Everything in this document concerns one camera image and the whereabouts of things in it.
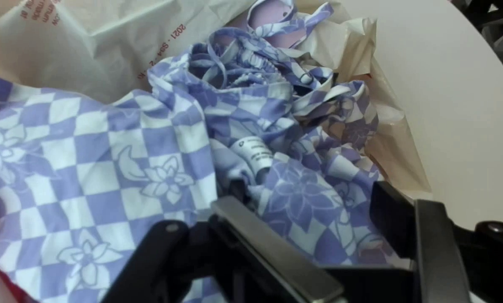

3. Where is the black chair base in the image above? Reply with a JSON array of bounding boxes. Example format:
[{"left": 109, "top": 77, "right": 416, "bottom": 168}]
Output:
[{"left": 451, "top": 0, "right": 503, "bottom": 94}]

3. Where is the crumpled purple checkered strappy garment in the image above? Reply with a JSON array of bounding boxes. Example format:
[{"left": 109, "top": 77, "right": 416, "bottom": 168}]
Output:
[{"left": 147, "top": 0, "right": 397, "bottom": 266}]

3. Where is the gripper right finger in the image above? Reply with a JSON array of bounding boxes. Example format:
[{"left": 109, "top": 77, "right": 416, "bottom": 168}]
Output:
[{"left": 369, "top": 181, "right": 503, "bottom": 303}]

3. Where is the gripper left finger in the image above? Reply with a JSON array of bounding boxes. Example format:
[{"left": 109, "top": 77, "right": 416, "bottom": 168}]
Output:
[{"left": 102, "top": 196, "right": 349, "bottom": 303}]

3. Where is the purple white checkered floral cloth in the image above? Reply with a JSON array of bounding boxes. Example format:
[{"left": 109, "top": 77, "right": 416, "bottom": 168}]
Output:
[{"left": 0, "top": 72, "right": 226, "bottom": 303}]

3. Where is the white plastic bag red print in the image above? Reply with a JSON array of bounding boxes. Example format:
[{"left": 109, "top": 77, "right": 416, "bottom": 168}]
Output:
[{"left": 0, "top": 0, "right": 433, "bottom": 303}]

